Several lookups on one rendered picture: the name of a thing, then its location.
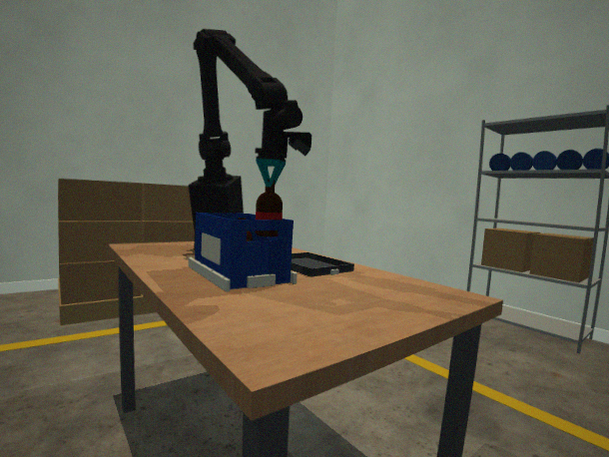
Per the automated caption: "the blue bottle crate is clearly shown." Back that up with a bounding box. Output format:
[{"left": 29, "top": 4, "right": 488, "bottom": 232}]
[{"left": 195, "top": 213, "right": 294, "bottom": 289}]

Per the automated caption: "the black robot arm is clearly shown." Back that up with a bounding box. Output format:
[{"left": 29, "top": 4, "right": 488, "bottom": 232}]
[{"left": 194, "top": 29, "right": 311, "bottom": 185}]

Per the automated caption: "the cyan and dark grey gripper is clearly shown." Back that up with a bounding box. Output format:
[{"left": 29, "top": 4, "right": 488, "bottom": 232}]
[{"left": 256, "top": 129, "right": 287, "bottom": 188}]

